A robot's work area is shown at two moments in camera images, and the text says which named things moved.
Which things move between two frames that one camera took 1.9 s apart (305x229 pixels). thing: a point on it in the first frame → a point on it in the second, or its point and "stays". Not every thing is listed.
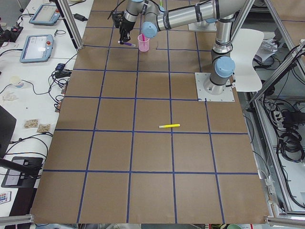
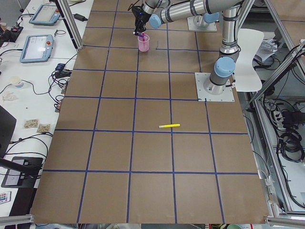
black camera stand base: (22, 172) stays
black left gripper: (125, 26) → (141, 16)
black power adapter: (78, 16) stays
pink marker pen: (143, 37) stays
